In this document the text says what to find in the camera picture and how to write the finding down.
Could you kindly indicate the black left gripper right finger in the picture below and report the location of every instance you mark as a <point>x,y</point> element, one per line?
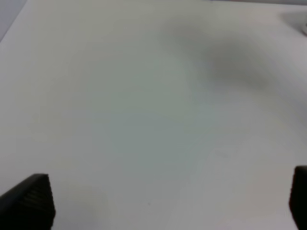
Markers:
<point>298,197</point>

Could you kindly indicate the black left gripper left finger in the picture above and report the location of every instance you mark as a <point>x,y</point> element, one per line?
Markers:
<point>29,205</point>

